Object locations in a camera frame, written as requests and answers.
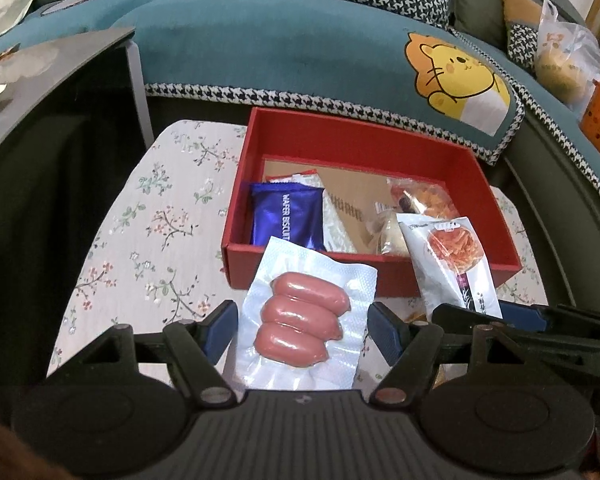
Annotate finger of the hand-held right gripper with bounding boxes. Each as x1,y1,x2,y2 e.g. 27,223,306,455
432,302,513,336
500,301,600,334

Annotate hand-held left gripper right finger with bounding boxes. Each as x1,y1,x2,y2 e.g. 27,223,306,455
367,301,531,406

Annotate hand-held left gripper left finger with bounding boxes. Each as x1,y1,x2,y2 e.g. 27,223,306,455
77,300,238,406

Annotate white noodle snack packet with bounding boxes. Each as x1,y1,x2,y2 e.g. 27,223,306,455
396,212,504,321

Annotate clear sausage packet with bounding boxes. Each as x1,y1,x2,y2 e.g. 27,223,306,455
233,236,379,392

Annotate clear bun packet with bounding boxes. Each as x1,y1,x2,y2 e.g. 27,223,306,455
367,201,411,256

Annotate red white long packet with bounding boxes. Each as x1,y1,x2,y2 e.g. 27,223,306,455
267,170,361,253

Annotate clear packet of orange snack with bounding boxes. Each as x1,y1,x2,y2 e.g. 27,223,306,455
386,176,458,221

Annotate blue wafer packet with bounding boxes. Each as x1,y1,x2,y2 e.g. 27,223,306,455
250,182,327,251

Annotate red cardboard box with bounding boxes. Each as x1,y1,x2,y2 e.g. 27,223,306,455
221,106,523,301

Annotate floral tablecloth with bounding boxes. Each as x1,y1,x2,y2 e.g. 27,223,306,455
45,120,551,391

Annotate green sofa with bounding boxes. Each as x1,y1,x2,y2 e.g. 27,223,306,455
0,0,600,281

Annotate teal houndstooth trim sofa cover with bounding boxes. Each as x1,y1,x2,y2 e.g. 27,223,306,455
450,25,600,233

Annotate plastic bag of fruit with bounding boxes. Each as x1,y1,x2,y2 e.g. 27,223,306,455
534,0,600,111

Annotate dark grey side table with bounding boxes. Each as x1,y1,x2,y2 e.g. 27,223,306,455
0,26,156,171

